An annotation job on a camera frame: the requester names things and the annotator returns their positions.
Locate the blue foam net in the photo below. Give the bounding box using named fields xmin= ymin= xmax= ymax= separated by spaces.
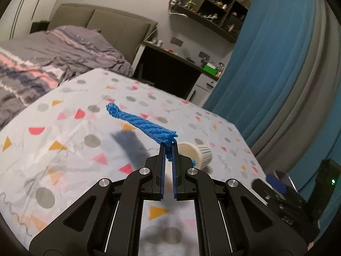
xmin=106 ymin=103 xmax=178 ymax=169

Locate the patterned white bed sheet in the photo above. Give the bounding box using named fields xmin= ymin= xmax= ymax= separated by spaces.
xmin=1 ymin=69 xmax=265 ymax=247

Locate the blue and grey curtain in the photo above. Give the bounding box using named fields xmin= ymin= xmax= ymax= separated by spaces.
xmin=205 ymin=0 xmax=340 ymax=198

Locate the dark desk with white drawers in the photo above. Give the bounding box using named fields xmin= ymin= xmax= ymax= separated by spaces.
xmin=133 ymin=42 xmax=218 ymax=106

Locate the green box on desk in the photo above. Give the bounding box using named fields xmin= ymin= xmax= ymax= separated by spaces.
xmin=204 ymin=63 xmax=218 ymax=76

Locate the grey striped blanket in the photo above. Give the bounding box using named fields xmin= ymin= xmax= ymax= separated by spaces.
xmin=1 ymin=25 xmax=133 ymax=127

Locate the grey padded headboard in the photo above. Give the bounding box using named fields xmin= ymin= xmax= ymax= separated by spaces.
xmin=48 ymin=3 xmax=158 ymax=63

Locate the dark wall shelf with figurines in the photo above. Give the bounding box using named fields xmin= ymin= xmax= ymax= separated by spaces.
xmin=169 ymin=0 xmax=251 ymax=43

